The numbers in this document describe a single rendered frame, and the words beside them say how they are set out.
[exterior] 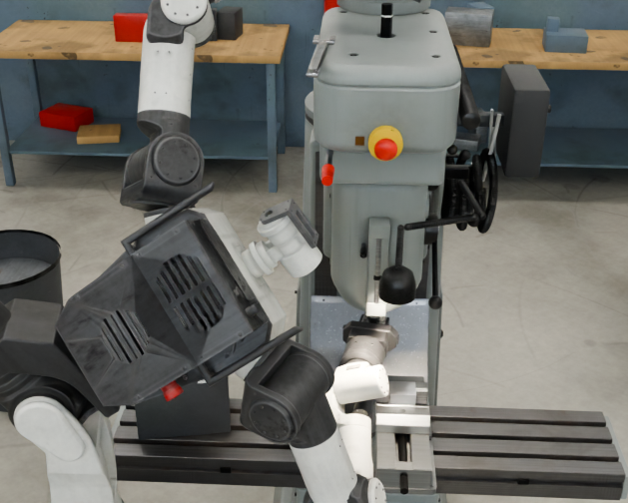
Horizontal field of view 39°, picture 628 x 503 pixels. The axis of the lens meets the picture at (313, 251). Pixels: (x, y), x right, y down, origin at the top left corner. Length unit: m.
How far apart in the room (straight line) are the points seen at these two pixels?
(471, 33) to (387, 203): 3.85
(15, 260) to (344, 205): 2.39
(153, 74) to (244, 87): 4.69
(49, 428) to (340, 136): 0.71
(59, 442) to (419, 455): 0.82
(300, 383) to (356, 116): 0.47
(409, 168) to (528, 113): 0.43
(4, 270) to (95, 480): 2.30
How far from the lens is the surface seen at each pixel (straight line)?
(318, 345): 2.42
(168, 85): 1.54
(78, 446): 1.62
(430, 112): 1.57
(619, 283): 4.89
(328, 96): 1.56
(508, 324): 4.39
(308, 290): 2.43
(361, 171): 1.70
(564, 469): 2.18
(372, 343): 1.89
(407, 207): 1.78
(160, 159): 1.46
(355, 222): 1.79
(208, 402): 2.14
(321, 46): 1.64
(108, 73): 6.39
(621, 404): 4.01
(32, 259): 3.96
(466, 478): 2.17
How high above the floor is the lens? 2.33
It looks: 28 degrees down
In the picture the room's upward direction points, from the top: straight up
